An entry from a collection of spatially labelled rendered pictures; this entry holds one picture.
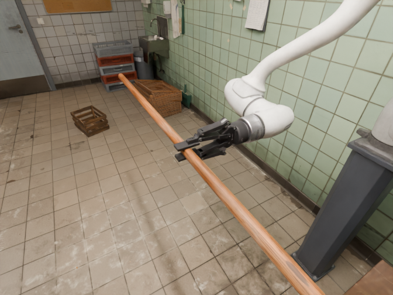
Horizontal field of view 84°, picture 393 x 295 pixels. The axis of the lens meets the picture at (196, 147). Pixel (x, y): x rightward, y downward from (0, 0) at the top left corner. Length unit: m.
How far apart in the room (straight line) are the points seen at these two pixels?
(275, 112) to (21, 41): 4.37
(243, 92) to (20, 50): 4.27
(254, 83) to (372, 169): 0.65
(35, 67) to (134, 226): 3.58
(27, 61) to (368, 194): 4.73
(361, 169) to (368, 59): 0.67
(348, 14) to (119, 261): 1.77
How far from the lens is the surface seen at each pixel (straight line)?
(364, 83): 1.63
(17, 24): 4.70
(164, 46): 3.82
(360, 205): 1.30
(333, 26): 0.76
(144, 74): 4.48
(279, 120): 0.77
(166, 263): 1.74
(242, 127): 0.69
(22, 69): 4.84
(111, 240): 1.92
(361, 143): 1.18
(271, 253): 0.44
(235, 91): 0.84
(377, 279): 1.30
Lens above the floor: 1.57
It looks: 37 degrees down
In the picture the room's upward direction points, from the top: straight up
